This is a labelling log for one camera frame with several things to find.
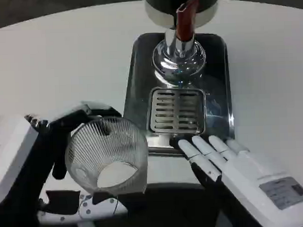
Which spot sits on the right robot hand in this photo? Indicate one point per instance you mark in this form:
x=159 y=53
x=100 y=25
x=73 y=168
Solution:
x=246 y=180

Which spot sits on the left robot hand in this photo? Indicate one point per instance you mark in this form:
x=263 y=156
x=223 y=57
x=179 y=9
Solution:
x=16 y=153

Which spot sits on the clear ribbed glass cup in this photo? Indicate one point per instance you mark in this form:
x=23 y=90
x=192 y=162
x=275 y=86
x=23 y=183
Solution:
x=110 y=149

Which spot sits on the slotted steel drip grid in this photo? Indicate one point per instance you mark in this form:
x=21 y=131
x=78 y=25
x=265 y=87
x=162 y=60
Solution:
x=177 y=110

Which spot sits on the steel drip tray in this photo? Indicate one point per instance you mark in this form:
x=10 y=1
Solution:
x=140 y=74

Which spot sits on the red-brown dispenser tap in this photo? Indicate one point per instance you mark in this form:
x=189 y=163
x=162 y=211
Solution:
x=184 y=27

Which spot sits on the drink dispenser with chrome pedestal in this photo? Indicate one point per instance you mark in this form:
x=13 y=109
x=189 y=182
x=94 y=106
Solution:
x=160 y=11

